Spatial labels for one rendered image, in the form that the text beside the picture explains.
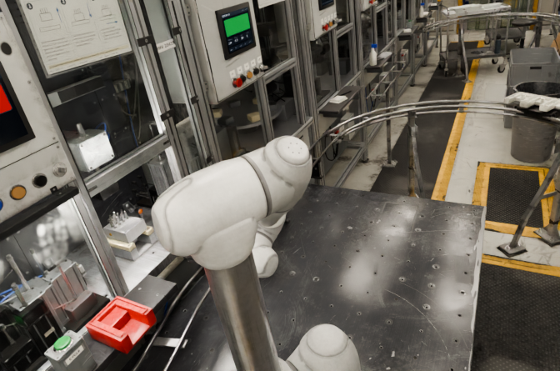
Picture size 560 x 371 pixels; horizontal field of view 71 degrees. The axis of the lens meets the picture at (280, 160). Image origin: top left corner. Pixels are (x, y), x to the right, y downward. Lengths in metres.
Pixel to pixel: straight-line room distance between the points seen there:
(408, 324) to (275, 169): 0.94
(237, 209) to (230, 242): 0.06
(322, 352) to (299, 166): 0.55
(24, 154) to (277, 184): 0.71
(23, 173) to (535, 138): 3.58
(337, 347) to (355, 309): 0.46
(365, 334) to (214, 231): 0.90
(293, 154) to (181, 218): 0.23
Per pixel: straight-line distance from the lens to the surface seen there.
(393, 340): 1.48
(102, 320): 1.40
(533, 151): 3.94
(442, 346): 1.48
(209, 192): 0.69
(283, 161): 0.72
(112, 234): 1.68
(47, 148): 1.22
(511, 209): 3.32
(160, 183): 1.80
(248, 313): 0.86
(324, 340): 1.13
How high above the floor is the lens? 1.84
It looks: 26 degrees down
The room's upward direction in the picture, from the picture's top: 9 degrees counter-clockwise
